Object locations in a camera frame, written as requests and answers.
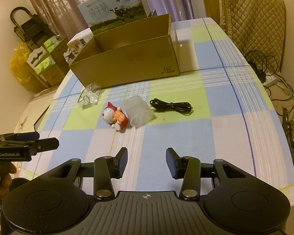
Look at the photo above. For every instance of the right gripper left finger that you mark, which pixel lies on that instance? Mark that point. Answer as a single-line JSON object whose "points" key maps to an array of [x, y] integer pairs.
{"points": [[107, 168]]}

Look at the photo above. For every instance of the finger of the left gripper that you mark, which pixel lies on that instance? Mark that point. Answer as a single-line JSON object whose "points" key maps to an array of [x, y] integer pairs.
{"points": [[43, 145], [29, 136]]}

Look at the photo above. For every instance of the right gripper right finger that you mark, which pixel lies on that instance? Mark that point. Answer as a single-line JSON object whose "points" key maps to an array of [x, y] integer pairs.
{"points": [[188, 169]]}

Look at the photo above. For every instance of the person left hand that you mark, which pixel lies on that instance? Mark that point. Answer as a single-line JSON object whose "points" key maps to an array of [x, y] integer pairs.
{"points": [[6, 169]]}

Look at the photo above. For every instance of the red Doraemon figurine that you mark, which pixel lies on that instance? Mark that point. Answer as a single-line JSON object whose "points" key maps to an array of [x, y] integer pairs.
{"points": [[115, 117]]}

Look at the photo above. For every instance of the clear plastic bag with hooks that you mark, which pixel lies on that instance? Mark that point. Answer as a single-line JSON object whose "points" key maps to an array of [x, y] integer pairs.
{"points": [[90, 96]]}

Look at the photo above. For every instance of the translucent white plastic cup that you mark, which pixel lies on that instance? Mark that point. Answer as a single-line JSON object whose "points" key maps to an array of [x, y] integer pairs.
{"points": [[138, 112]]}

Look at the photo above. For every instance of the checkered bedsheet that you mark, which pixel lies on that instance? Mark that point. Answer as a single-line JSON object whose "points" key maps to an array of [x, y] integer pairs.
{"points": [[232, 119]]}

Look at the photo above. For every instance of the tissue pack carton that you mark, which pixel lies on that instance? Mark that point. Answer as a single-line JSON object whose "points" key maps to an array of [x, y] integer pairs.
{"points": [[47, 63]]}

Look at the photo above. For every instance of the yellow plastic bag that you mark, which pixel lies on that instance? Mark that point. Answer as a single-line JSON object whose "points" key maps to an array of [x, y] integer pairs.
{"points": [[19, 70]]}

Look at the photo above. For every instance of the white appliance box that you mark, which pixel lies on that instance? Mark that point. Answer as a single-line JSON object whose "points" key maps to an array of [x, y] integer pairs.
{"points": [[78, 41]]}

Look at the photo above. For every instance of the black folding rack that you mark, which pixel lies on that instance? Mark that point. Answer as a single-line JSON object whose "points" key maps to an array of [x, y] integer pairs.
{"points": [[33, 32]]}

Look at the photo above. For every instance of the white power strip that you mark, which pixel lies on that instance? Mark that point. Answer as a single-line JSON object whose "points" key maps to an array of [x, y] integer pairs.
{"points": [[270, 80]]}

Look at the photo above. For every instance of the brown cardboard box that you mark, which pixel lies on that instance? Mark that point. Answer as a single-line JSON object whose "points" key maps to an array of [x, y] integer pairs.
{"points": [[142, 50]]}

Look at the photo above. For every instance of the quilted beige cover chair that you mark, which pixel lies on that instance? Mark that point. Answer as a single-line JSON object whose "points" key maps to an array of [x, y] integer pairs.
{"points": [[255, 25]]}

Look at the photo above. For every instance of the milk carton box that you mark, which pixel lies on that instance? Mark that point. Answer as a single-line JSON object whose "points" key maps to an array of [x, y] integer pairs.
{"points": [[103, 15]]}

